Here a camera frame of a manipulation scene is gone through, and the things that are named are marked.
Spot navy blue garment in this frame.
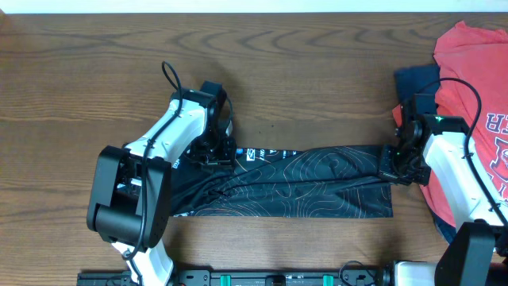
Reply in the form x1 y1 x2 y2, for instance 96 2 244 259
394 64 440 104

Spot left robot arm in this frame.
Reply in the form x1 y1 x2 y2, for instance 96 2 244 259
87 84 236 285

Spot red printed t-shirt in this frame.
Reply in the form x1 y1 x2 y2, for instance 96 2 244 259
392 20 508 227

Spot black orange-patterned jersey shirt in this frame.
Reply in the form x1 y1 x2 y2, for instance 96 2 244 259
170 145 393 218

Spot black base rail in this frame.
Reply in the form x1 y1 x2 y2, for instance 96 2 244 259
76 261 394 286

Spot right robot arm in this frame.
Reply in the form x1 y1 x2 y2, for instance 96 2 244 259
378 114 507 285

